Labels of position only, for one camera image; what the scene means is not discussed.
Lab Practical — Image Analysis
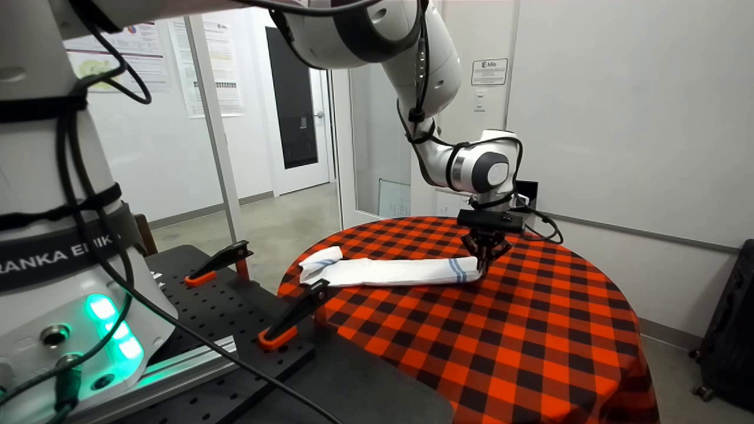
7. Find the white towel with blue stripes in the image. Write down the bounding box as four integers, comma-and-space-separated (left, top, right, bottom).
299, 246, 484, 289

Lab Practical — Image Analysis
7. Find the black box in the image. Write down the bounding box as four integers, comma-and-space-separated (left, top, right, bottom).
514, 180, 539, 208

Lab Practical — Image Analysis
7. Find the small whiteboard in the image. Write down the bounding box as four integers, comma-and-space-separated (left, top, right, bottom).
377, 178, 412, 219

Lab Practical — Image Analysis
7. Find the red black checked tablecloth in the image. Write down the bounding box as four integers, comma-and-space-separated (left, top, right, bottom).
277, 216, 661, 424

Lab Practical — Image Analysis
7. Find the black clamp with orange tips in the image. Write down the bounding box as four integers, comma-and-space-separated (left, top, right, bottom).
184, 240, 254, 289
257, 279, 331, 352

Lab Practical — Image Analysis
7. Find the white door with dark window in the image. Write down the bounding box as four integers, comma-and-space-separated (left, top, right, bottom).
264, 26, 335, 197

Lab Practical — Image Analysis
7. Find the black case on wheels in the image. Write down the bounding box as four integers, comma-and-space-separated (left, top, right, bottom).
688, 238, 754, 413

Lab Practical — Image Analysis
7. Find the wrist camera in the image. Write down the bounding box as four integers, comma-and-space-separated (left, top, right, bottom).
457, 208, 527, 234

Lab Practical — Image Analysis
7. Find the small white wall sign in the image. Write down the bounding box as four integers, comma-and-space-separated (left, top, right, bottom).
471, 57, 509, 87

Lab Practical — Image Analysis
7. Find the black cable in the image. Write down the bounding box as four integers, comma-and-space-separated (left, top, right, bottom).
88, 247, 345, 424

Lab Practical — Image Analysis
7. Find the tall wall poster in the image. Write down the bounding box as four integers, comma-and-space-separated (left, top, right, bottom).
167, 16, 245, 119

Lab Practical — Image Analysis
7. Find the wall poster with charts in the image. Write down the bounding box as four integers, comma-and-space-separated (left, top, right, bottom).
62, 21, 172, 94

